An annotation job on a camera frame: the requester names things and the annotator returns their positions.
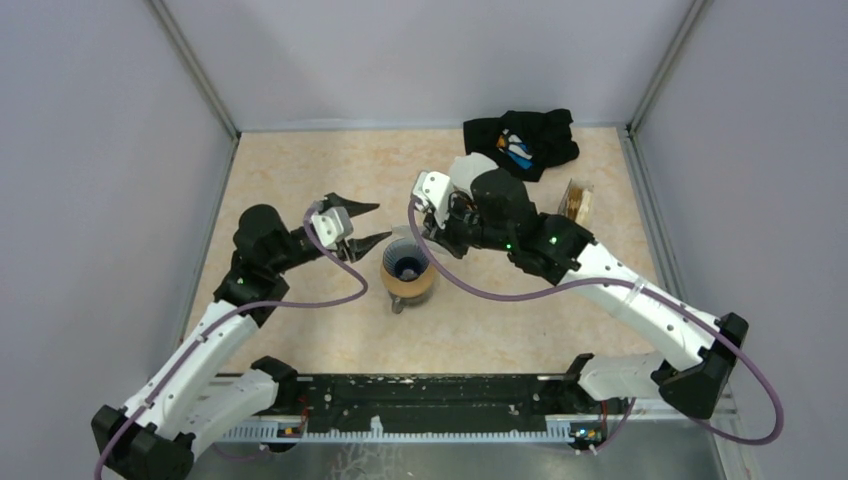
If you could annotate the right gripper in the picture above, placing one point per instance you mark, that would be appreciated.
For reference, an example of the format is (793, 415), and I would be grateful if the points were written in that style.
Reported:
(442, 234)

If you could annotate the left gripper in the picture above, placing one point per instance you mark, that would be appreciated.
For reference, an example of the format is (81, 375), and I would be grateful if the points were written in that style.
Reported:
(359, 246)

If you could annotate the white paper coffee filter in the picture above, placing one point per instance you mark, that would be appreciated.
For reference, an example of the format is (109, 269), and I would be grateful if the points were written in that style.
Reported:
(465, 169)

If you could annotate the blue glass dripper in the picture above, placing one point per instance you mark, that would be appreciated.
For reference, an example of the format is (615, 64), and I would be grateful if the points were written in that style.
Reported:
(404, 260)

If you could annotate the clear glass carafe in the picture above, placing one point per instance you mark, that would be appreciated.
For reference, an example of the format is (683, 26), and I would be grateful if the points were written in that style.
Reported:
(398, 303)

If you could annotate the orange coffee filter pack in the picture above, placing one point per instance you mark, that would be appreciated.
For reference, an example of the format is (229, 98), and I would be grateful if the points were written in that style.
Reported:
(576, 203)

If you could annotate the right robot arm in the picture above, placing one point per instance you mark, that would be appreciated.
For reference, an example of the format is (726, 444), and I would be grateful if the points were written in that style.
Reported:
(693, 350)

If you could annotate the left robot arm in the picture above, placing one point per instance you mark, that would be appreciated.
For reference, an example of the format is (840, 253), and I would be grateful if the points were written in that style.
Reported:
(160, 431)

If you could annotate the black printed cloth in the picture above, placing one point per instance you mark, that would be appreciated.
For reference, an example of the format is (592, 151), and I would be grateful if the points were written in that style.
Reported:
(524, 143)

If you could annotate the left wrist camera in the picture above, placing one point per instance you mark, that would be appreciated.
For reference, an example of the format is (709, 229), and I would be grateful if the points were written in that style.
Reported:
(332, 227)

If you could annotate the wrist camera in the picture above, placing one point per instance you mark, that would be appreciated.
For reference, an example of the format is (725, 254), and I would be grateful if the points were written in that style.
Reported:
(332, 227)
(431, 191)

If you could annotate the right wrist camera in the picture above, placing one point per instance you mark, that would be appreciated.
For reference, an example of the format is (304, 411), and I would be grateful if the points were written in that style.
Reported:
(431, 191)

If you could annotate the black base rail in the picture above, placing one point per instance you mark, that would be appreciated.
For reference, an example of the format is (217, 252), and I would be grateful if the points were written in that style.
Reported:
(501, 408)

